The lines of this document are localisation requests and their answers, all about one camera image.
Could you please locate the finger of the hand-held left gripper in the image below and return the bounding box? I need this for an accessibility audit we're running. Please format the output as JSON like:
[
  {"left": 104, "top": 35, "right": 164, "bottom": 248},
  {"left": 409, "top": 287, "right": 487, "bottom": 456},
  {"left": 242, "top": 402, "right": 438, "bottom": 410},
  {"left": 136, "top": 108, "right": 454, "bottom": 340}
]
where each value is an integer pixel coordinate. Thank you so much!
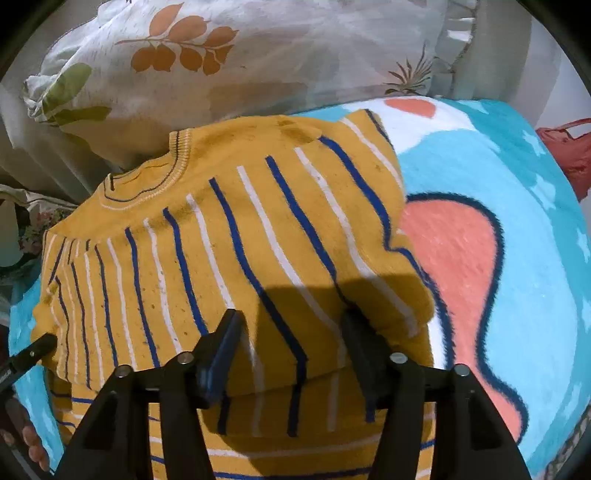
[{"left": 0, "top": 334, "right": 59, "bottom": 385}]

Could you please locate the person's left hand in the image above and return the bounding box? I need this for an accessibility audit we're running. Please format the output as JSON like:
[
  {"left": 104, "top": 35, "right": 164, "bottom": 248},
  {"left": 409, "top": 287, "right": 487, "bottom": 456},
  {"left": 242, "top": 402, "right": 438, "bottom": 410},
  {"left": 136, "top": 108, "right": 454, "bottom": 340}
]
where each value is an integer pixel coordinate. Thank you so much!
[{"left": 0, "top": 396, "right": 52, "bottom": 472}]

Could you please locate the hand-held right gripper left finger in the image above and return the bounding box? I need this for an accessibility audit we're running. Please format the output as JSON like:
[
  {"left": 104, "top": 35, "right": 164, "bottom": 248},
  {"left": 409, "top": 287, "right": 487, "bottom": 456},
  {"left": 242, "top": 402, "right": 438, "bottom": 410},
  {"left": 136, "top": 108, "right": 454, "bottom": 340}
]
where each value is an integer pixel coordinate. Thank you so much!
[{"left": 54, "top": 309, "right": 245, "bottom": 480}]

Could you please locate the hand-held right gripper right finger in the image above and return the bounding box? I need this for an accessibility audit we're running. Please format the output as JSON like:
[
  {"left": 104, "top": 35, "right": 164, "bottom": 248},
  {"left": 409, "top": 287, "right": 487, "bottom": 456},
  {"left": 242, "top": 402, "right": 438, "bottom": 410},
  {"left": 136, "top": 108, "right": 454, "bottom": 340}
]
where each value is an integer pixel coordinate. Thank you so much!
[{"left": 341, "top": 308, "right": 533, "bottom": 480}]

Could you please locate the blue printed blanket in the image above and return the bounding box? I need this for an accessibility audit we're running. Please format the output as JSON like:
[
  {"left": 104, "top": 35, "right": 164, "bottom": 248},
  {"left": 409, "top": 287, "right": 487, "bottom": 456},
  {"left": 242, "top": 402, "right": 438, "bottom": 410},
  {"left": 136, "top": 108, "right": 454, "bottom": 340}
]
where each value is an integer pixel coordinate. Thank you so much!
[{"left": 8, "top": 95, "right": 591, "bottom": 478}]

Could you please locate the white bird print pillow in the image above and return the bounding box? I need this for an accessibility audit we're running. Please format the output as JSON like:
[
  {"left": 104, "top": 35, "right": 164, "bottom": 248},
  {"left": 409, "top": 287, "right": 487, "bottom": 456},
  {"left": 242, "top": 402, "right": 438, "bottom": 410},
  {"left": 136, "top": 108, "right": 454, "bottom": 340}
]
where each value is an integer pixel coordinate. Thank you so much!
[{"left": 0, "top": 184, "right": 80, "bottom": 280}]

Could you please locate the red plastic bag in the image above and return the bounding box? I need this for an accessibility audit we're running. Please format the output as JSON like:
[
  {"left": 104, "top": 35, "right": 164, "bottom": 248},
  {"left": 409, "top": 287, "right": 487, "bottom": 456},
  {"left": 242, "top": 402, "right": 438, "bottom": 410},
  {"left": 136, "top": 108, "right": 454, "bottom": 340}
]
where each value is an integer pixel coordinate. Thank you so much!
[{"left": 536, "top": 118, "right": 591, "bottom": 201}]

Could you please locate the white leaf print pillow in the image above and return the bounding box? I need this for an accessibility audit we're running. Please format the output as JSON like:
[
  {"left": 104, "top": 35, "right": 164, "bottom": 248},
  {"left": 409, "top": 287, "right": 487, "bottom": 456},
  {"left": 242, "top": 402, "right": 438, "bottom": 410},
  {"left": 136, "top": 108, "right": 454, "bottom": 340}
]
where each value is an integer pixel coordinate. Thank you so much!
[{"left": 22, "top": 0, "right": 478, "bottom": 169}]

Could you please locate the yellow striped sweater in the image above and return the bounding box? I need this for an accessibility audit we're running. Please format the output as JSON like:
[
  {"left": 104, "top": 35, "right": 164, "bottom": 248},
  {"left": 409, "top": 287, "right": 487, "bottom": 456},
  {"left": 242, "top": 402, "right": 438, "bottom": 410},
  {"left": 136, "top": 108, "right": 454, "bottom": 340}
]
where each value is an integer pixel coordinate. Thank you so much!
[{"left": 31, "top": 109, "right": 437, "bottom": 480}]

